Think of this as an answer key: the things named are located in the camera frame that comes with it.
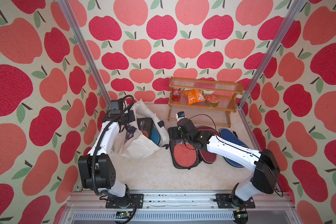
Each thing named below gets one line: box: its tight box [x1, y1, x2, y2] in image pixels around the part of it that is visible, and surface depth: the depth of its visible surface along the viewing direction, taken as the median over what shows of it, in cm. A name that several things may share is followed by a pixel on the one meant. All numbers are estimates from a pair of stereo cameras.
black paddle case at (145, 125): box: [136, 117, 154, 140], surface depth 101 cm
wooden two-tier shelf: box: [167, 76, 245, 128], surface depth 103 cm
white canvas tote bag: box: [111, 98, 170, 161], surface depth 85 cm
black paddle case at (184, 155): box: [167, 126, 202, 170], surface depth 90 cm
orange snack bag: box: [182, 89, 206, 106], surface depth 103 cm
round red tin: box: [205, 94, 220, 108], surface depth 101 cm
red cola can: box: [171, 87, 181, 102], surface depth 98 cm
